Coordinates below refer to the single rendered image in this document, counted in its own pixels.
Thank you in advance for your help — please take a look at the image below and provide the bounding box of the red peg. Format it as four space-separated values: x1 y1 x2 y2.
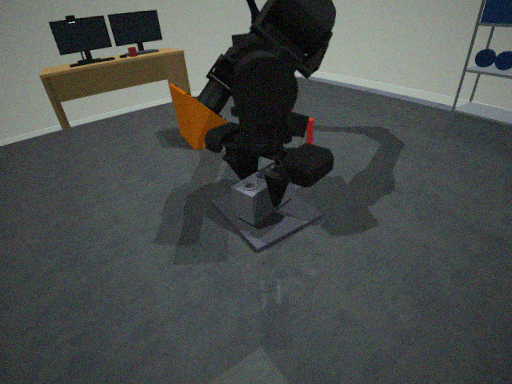
307 118 314 144

